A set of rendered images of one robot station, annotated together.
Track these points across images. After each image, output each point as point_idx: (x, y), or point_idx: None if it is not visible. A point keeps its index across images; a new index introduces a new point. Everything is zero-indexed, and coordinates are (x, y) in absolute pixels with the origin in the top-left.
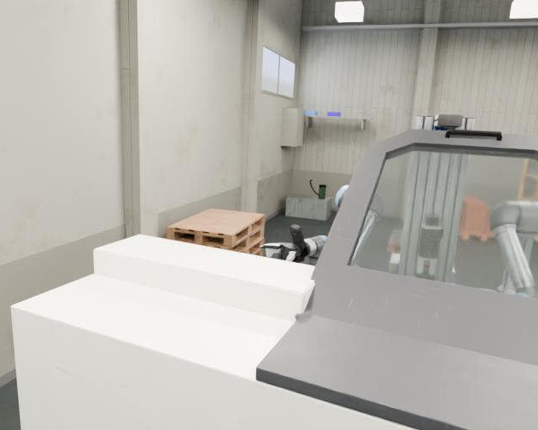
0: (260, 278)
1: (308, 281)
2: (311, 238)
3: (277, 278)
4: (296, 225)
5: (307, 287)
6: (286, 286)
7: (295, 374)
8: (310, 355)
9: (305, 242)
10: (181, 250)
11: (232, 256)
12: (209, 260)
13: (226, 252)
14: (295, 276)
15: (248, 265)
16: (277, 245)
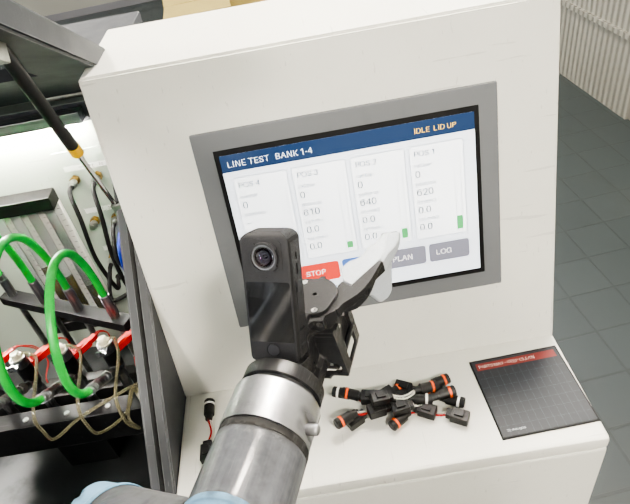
0: (182, 21)
1: (106, 45)
2: (252, 428)
3: (156, 31)
4: (261, 231)
5: (104, 36)
6: (135, 27)
7: (102, 18)
8: (93, 30)
9: (259, 362)
10: (383, 4)
11: (276, 31)
12: (298, 11)
13: (299, 31)
14: (130, 43)
15: (223, 29)
16: (349, 267)
